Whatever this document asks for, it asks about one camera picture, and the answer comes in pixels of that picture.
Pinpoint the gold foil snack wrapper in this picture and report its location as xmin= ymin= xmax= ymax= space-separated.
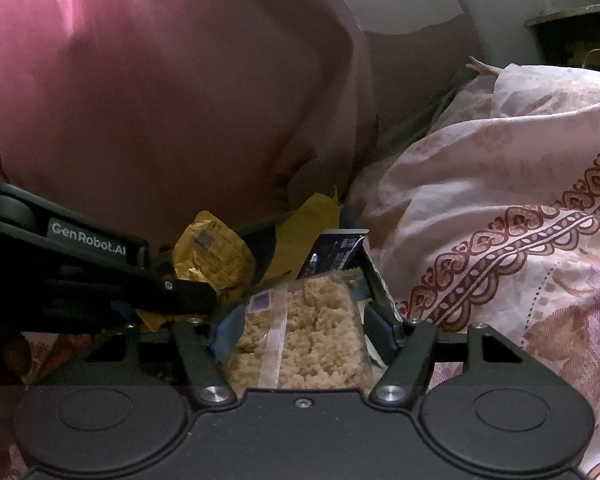
xmin=172 ymin=210 xmax=256 ymax=304

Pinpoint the puffed rice cake packet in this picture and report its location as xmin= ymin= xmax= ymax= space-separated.
xmin=223 ymin=269 xmax=374 ymax=396

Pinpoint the dark blue sachet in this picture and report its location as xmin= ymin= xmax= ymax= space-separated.
xmin=297 ymin=229 xmax=368 ymax=280

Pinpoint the grey tray yellow lining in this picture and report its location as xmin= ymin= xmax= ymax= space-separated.
xmin=136 ymin=194 xmax=366 ymax=332

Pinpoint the large pink pillow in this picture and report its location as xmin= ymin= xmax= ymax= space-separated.
xmin=0 ymin=0 xmax=378 ymax=246

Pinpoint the floral pink bedsheet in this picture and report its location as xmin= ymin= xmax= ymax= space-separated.
xmin=348 ymin=64 xmax=600 ymax=479

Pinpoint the brown headboard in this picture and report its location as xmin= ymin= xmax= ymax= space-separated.
xmin=365 ymin=13 xmax=484 ymax=131

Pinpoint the dark bedside table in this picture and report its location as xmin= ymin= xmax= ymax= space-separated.
xmin=526 ymin=4 xmax=600 ymax=72

